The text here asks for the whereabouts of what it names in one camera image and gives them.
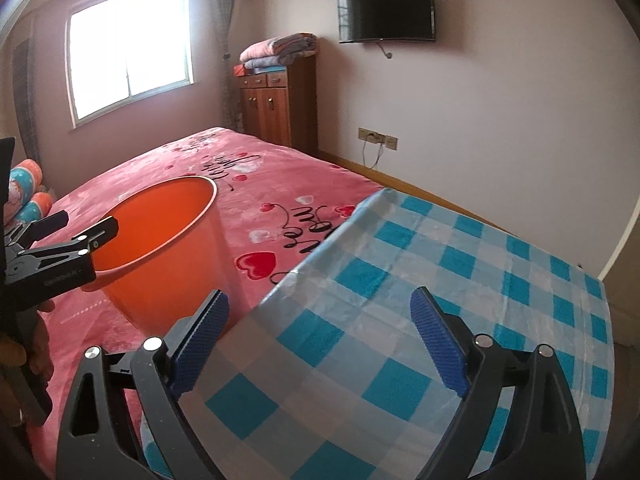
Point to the blue checked tablecloth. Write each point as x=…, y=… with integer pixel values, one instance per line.
x=400, y=260

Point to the orange plastic bin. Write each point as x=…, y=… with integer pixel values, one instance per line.
x=165, y=260

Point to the folded floral blanket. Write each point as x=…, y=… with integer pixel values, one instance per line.
x=285, y=45

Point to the window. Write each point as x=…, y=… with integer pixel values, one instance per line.
x=125, y=35

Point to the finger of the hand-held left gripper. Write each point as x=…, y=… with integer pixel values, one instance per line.
x=100, y=235
x=50, y=222

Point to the red box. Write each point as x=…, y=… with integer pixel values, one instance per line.
x=240, y=71

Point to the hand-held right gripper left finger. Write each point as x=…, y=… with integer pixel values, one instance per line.
x=200, y=340

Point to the pink and teal rolled pillow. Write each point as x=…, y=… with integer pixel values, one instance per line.
x=27, y=175
x=42, y=204

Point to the person's left hand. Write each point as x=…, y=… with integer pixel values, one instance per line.
x=40, y=350

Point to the beige wall socket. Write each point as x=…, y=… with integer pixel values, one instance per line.
x=371, y=135
x=391, y=142

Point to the grey patterned curtain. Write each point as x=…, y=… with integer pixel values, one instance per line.
x=25, y=100
x=222, y=10

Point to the brown wooden cabinet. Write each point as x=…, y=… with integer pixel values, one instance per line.
x=280, y=110

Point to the pink heart printed bedspread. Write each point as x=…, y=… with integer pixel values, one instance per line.
x=175, y=160

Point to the black wall television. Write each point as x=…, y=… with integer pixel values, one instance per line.
x=385, y=10

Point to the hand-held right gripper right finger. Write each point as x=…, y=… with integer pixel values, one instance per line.
x=440, y=342

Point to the folded blue blanket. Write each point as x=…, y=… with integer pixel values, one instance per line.
x=265, y=62

